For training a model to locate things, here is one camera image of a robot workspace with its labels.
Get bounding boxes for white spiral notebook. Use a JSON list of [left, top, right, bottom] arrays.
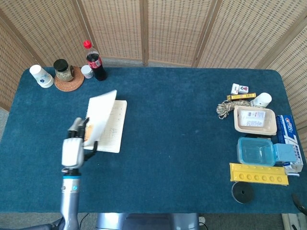
[[83, 89, 128, 154]]

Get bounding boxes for black round disc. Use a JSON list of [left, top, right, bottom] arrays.
[[231, 182, 255, 205]]

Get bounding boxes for round woven rattan coaster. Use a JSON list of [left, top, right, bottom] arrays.
[[54, 66, 85, 92]]

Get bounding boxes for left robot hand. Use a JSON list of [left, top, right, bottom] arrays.
[[61, 117, 98, 171]]

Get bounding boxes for cola bottle red cap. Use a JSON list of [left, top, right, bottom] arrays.
[[83, 40, 107, 81]]

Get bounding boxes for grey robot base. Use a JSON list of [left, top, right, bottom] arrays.
[[95, 212, 200, 230]]

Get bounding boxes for bundle of speckled rope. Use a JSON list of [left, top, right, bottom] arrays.
[[216, 100, 252, 120]]

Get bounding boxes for clear blue food container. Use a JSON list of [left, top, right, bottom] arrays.
[[236, 137, 275, 167]]

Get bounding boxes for long yellow box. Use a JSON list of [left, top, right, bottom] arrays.
[[226, 92, 257, 101]]

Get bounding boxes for woven bamboo folding screen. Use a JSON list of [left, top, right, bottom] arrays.
[[0, 0, 307, 131]]

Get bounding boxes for stacked white flower paper cups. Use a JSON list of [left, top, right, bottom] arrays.
[[29, 64, 54, 88]]

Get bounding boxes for blue velvet tablecloth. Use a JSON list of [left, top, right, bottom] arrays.
[[0, 66, 306, 214]]

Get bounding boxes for black cable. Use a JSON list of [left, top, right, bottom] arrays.
[[78, 212, 90, 228]]

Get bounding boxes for yellow dimpled mould tray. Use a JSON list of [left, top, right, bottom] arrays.
[[229, 162, 289, 186]]

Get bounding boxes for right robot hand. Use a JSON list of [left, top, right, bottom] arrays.
[[291, 193, 307, 213]]

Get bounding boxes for white frame piece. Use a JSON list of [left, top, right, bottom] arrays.
[[281, 213, 307, 230]]

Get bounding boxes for beige plastic tray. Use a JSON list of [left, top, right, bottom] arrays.
[[233, 105, 278, 137]]

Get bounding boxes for blue white toothpaste box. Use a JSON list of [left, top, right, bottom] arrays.
[[275, 115, 304, 177]]

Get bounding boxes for single white paper cup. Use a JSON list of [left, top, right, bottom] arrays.
[[250, 92, 272, 108]]

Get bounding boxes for white printed packet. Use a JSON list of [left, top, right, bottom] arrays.
[[238, 110, 266, 127]]

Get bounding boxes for small white lidded jar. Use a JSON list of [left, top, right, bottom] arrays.
[[81, 65, 94, 80]]

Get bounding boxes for glass jar black lid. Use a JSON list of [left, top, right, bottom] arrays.
[[53, 58, 74, 82]]

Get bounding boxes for light blue small box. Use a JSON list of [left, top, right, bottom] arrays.
[[272, 143, 297, 163]]

